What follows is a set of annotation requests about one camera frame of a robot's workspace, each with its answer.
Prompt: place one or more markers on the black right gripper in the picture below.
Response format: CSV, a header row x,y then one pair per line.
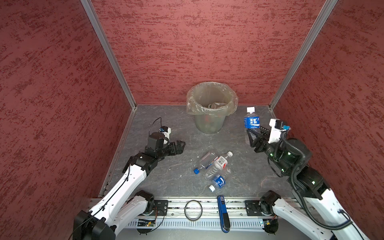
x,y
259,138

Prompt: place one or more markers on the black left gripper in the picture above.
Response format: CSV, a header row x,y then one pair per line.
x,y
179,150

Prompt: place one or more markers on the red green label bottle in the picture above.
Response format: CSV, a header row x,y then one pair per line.
x,y
216,105

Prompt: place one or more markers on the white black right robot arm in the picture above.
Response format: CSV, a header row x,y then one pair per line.
x,y
321,217

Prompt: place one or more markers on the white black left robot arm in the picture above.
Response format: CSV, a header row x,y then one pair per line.
x,y
106,219

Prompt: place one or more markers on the silver mesh waste bin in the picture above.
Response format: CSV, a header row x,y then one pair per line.
x,y
209,124

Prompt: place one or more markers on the clear plastic bin liner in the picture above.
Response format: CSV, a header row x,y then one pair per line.
x,y
203,94

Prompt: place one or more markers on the blue cap clear bottle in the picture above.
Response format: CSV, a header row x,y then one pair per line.
x,y
205,162

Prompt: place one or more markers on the red white label water bottle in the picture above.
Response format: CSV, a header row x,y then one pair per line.
x,y
218,165

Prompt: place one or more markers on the blue label crushed bottle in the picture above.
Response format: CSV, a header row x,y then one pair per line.
x,y
218,182

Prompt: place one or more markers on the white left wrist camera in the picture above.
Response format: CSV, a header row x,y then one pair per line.
x,y
166,131

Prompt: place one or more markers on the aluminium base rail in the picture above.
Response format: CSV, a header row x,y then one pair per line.
x,y
178,213

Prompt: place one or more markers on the blue black handle tool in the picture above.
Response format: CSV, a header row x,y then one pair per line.
x,y
223,214

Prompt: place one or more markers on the aluminium right corner post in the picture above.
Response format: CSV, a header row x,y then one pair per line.
x,y
317,26

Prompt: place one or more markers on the aluminium corner post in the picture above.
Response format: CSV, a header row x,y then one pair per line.
x,y
97,26
317,26

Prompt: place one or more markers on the aluminium left corner post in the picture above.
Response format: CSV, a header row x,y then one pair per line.
x,y
97,26

